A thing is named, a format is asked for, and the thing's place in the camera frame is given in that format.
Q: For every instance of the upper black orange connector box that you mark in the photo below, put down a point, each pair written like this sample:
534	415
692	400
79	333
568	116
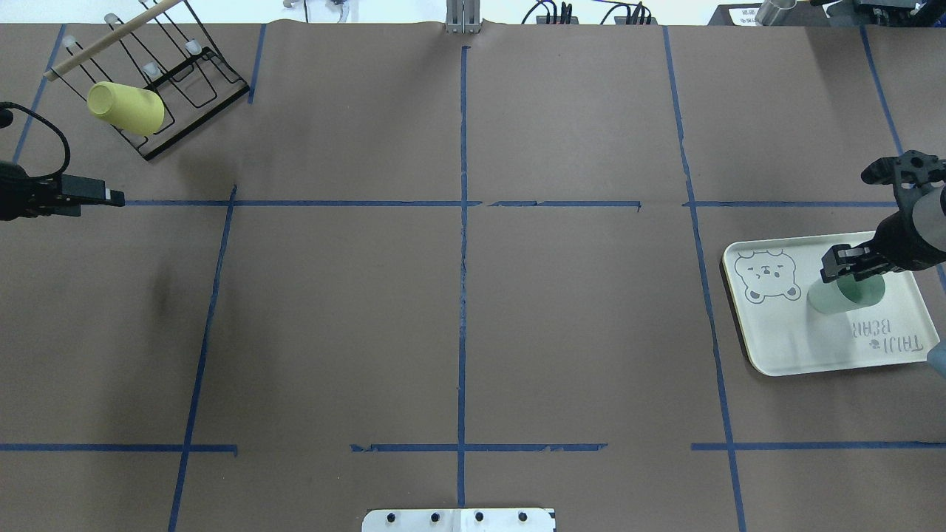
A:
550	13

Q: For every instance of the black wire cup rack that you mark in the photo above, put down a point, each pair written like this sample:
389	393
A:
164	48

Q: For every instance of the pale green cup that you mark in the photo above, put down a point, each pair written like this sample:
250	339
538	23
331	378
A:
845	294

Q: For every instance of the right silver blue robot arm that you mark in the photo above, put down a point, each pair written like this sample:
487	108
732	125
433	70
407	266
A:
929	219

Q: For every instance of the white bear serving tray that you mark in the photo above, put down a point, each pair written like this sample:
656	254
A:
793	323

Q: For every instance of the black orange connector box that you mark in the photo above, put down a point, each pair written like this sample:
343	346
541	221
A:
630	13
550	13

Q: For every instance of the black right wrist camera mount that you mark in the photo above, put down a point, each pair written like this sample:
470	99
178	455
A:
913	175

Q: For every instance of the silver metal cylinder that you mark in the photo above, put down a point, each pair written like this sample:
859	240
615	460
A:
772	13

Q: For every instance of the lower black orange connector box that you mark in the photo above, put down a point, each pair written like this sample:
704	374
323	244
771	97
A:
630	13

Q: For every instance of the yellow cup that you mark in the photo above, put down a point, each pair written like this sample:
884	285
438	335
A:
128	108

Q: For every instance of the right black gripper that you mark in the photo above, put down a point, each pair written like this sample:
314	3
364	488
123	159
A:
896	238

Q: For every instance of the white camera mast with base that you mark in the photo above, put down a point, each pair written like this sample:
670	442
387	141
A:
460	519

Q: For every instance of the aluminium frame post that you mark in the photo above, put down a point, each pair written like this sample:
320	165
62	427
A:
463	17

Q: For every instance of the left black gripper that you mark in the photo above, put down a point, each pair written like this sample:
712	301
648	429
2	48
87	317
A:
14	196

